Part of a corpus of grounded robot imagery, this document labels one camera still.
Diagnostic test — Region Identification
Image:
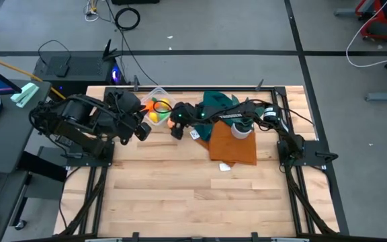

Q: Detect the coiled black cable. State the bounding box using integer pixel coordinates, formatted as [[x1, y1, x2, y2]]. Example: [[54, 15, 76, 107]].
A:
[[114, 7, 141, 32]]

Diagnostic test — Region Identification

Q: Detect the mint green stapler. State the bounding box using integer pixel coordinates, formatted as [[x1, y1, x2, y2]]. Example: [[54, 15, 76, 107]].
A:
[[10, 82, 40, 108]]

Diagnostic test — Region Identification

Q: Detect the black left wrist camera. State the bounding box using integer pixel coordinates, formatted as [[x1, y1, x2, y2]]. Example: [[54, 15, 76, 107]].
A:
[[134, 122, 153, 142]]

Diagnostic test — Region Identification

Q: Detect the green plant in white pot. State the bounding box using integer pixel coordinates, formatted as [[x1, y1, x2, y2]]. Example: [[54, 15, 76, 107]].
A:
[[229, 100, 267, 140]]

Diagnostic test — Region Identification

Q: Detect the black desk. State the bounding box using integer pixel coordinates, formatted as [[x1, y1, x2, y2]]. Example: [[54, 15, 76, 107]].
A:
[[0, 79, 52, 242]]

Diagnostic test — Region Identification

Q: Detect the black computer tower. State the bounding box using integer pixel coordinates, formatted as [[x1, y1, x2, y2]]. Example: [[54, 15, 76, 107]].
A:
[[33, 55, 122, 97]]

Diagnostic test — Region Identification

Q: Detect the small black box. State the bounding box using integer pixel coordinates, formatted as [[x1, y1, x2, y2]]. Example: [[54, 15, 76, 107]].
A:
[[52, 63, 71, 78]]

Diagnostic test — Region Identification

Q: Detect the black power brick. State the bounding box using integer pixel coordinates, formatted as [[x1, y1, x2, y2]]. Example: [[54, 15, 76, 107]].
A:
[[54, 134, 72, 147]]

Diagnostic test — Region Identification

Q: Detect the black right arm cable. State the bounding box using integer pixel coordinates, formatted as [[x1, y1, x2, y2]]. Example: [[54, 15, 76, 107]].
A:
[[153, 99, 175, 114]]

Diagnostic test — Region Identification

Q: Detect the clear plastic tupperware container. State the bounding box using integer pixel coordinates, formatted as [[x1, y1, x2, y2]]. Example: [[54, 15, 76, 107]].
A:
[[140, 87, 177, 127]]

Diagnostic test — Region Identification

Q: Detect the dark green cloth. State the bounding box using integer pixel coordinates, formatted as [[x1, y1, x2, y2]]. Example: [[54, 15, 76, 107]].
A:
[[194, 90, 267, 142]]

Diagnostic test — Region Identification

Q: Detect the orange cloth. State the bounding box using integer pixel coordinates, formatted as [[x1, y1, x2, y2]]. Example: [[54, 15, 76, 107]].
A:
[[196, 120, 258, 168]]

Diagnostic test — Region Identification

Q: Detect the white and yellow cable bundle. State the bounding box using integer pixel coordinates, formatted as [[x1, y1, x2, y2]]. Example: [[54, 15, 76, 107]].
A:
[[85, 0, 101, 23]]

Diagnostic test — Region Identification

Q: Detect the red and black cart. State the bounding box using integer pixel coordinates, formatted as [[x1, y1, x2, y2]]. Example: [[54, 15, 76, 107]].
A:
[[354, 0, 387, 41]]

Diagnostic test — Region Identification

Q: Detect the black wifi antenna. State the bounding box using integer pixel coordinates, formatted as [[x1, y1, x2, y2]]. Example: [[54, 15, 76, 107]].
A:
[[101, 38, 123, 62]]

